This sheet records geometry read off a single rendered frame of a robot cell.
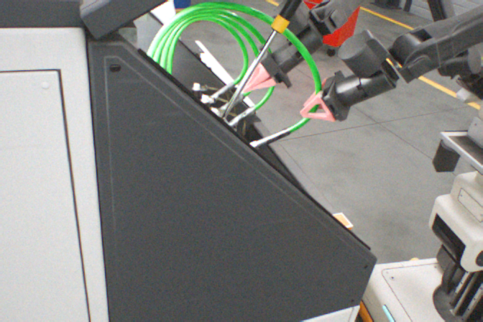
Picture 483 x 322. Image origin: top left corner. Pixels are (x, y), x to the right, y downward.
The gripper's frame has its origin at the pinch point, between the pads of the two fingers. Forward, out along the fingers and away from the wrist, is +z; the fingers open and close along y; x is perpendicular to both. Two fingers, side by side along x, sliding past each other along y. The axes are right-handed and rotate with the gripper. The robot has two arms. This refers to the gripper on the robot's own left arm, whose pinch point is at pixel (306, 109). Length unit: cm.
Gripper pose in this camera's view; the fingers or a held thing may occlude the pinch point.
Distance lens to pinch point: 96.4
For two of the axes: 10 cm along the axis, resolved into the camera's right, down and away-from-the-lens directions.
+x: 6.0, 7.1, 3.7
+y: -3.6, 6.5, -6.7
